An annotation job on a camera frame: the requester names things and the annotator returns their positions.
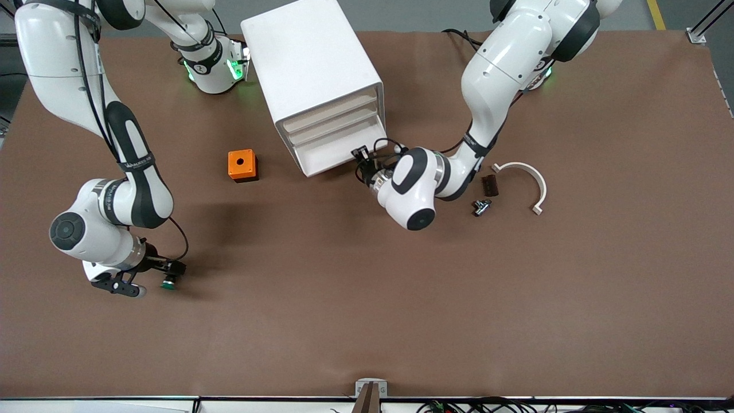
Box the black left arm base cable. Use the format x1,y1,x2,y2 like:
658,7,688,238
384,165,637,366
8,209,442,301
442,28,482,49

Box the grey metal bracket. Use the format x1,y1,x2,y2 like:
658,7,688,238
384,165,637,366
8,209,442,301
355,378,388,398

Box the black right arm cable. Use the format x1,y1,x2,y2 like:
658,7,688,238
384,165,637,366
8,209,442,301
72,0,190,262

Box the white lowest cabinet drawer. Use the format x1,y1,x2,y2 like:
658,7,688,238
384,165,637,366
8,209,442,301
292,129,386,177

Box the white semicircular clamp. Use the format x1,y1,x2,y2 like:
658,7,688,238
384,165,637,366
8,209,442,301
491,162,548,216

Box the aluminium frame profile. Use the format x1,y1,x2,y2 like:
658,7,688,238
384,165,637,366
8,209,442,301
688,0,734,45

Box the brown bar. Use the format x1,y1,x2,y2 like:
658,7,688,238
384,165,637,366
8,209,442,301
351,382,381,413

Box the orange box with hole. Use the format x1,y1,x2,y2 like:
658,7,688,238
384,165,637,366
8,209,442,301
228,149,259,184

